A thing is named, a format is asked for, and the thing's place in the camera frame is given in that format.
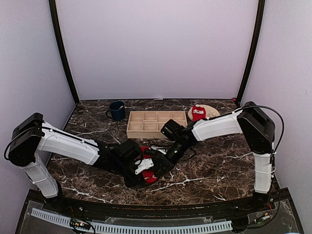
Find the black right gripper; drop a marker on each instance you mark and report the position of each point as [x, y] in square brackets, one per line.
[167, 163]

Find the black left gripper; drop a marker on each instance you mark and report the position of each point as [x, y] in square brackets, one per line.
[138, 179]

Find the plain red sock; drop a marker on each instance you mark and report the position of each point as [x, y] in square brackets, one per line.
[148, 174]

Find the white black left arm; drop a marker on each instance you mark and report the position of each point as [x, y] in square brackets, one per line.
[35, 135]

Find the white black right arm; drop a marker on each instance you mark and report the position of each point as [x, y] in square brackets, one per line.
[250, 120]

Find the wooden compartment tray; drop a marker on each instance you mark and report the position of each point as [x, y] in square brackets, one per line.
[147, 124]

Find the red santa sock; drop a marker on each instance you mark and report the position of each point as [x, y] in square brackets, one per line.
[198, 112]

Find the dark blue mug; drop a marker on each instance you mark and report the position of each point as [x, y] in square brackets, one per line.
[116, 111]

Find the round beige decorated plate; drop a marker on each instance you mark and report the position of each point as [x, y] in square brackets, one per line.
[210, 112]

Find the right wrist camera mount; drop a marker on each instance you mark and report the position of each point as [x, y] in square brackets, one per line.
[155, 151]

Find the white slotted cable duct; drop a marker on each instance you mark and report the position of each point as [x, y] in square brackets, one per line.
[131, 226]

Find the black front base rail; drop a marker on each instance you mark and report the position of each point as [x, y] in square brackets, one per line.
[282, 204]

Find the black left corner post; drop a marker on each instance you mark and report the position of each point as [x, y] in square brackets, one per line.
[61, 50]

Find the black corner post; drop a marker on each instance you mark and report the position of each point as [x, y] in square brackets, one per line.
[61, 50]
[252, 52]

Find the black right corner post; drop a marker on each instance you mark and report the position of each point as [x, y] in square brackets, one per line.
[252, 52]

